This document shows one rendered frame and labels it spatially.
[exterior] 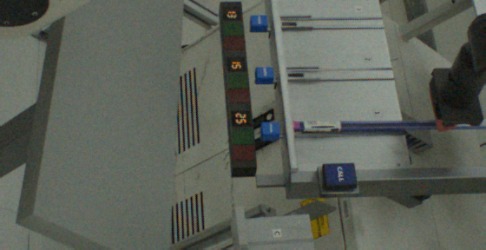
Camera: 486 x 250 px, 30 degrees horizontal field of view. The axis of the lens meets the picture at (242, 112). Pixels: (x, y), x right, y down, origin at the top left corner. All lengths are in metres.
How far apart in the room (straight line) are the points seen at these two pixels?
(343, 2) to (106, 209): 0.63
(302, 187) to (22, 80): 0.91
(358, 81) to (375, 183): 0.20
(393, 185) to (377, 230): 0.33
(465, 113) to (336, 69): 0.25
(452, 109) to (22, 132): 0.70
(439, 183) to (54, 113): 0.63
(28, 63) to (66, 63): 0.83
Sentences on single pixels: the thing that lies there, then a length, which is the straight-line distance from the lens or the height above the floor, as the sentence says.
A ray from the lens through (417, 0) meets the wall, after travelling 4.08.
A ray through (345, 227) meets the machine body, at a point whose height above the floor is 0.60.
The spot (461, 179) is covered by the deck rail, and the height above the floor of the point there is 0.90.
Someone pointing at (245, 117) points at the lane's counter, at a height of 0.66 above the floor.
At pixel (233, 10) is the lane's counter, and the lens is 1.61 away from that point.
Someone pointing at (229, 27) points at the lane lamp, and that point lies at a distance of 1.58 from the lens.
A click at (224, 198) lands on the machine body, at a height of 0.29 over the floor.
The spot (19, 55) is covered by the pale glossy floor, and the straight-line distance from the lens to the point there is 2.16.
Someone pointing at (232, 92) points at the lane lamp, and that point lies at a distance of 1.51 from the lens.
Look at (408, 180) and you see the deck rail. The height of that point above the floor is 0.85.
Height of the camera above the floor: 1.48
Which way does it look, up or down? 33 degrees down
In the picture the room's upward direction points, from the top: 62 degrees clockwise
